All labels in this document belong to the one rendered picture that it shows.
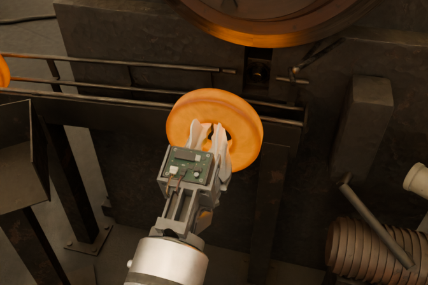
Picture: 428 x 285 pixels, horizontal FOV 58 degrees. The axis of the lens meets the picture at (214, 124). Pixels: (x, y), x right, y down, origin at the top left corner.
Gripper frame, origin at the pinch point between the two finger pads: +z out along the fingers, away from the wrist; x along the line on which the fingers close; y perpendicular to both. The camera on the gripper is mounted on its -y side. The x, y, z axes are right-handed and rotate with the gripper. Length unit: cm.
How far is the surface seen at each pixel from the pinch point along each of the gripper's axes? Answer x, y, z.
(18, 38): 168, -120, 114
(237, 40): 0.3, -0.5, 19.2
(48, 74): 126, -111, 83
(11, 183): 44, -22, -9
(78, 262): 51, -84, -13
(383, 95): -27.9, -9.8, 18.7
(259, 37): -3.7, 0.5, 19.5
